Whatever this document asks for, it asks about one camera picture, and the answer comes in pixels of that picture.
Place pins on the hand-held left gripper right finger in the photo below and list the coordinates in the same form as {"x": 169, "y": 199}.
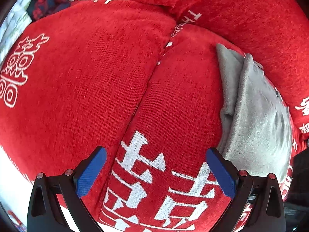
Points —
{"x": 222, "y": 171}

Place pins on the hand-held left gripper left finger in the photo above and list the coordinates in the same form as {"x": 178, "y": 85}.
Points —
{"x": 90, "y": 171}

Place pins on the grey knit sweater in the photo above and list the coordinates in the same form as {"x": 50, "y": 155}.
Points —
{"x": 260, "y": 120}

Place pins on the red printed sofa cover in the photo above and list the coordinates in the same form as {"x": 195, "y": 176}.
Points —
{"x": 79, "y": 94}

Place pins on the light floral cloth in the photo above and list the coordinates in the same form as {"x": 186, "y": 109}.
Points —
{"x": 17, "y": 24}

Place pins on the dark red patterned cloth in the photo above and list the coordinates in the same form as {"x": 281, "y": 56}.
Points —
{"x": 47, "y": 1}

